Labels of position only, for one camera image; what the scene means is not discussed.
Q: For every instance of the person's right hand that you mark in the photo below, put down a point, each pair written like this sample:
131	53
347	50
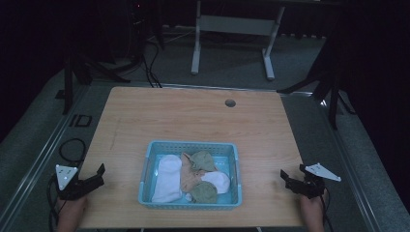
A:
311	212

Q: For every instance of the person's left hand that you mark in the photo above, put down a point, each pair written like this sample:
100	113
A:
71	212

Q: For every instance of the long white sock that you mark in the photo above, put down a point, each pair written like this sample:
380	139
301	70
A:
167	182

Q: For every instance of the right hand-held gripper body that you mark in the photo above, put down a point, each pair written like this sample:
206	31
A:
312	187

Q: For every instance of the light blue plastic basket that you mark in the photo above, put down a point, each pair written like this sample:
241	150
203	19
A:
151	193

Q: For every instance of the green sock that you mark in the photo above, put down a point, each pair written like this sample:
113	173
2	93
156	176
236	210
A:
205	192
203	161

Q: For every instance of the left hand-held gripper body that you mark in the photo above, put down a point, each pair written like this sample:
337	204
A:
66	175

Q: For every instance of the black metal stand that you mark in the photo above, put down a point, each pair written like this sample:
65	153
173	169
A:
328	83
83	72

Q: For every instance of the short white sock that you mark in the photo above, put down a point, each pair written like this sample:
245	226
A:
220	182

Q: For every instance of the tan sock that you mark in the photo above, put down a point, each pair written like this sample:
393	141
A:
189	177

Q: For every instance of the white metal desk frame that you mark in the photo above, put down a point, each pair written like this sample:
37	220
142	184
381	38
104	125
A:
235	25

